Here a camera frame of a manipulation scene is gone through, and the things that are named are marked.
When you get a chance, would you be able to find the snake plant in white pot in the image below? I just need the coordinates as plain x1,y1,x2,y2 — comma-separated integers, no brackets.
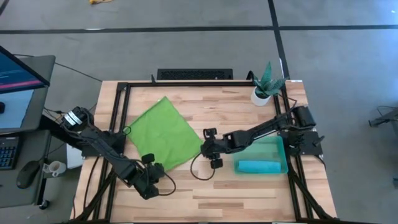
250,61,290,107

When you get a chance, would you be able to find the teal translucent plastic basket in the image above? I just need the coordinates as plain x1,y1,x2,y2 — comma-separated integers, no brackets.
232,135,289,175

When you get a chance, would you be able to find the white mug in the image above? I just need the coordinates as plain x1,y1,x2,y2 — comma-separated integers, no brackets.
42,160,67,175

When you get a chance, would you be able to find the black perforated metal box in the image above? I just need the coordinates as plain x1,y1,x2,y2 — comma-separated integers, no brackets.
156,68,234,81

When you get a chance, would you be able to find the green microfiber towel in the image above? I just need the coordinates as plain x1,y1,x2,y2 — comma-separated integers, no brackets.
127,96,205,172

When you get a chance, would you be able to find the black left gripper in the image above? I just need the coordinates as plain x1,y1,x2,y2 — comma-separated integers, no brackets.
136,153,167,200

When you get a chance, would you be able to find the black aluminium table frame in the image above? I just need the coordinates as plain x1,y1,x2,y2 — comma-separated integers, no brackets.
70,80,340,224

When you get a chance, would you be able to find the tilted computer monitor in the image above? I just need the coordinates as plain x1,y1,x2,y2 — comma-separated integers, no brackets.
0,45,52,95

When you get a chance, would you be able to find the black floor stand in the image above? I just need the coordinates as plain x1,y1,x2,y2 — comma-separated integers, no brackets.
368,105,398,128

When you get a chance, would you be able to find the black computer mouse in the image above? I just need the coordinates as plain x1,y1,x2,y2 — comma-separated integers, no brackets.
16,160,42,190

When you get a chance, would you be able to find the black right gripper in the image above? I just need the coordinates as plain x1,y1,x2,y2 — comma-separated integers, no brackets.
200,127,233,170

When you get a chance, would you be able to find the black camera cable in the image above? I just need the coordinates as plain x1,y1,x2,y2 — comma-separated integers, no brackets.
190,151,216,181
154,172,177,197

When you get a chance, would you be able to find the white box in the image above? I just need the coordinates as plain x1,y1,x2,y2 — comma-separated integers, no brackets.
66,143,84,169

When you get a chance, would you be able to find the blue microfiber towel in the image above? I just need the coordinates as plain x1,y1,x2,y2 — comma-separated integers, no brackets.
238,159,282,174

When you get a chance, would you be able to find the blue mouse pad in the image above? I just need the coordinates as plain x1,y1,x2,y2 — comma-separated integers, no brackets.
0,89,35,129

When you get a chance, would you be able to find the grey keyboard desk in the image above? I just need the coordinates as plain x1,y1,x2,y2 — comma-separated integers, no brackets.
0,129,53,208

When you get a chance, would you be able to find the black backlit keyboard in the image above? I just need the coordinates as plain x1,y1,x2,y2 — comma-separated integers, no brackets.
0,136,19,171

